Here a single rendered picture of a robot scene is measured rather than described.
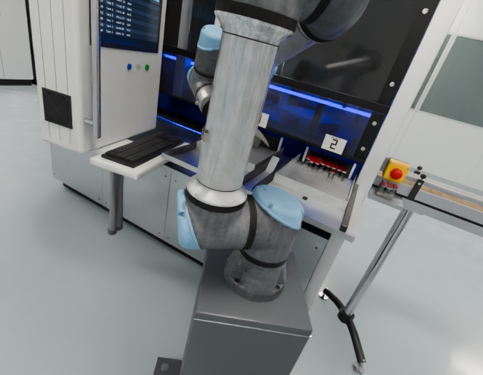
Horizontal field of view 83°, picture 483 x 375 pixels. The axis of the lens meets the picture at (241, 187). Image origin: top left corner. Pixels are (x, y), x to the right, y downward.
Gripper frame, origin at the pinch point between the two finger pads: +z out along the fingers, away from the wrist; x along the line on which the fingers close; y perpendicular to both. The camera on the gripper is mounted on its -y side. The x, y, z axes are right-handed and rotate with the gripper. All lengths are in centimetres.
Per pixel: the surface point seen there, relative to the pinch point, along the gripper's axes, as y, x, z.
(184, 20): 13, -8, -92
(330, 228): 24.0, -22.1, 16.2
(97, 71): 4, 29, -51
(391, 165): 32, -61, -1
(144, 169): 33, 26, -31
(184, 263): 124, 28, -25
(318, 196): 30.3, -27.5, 2.5
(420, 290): 164, -130, 42
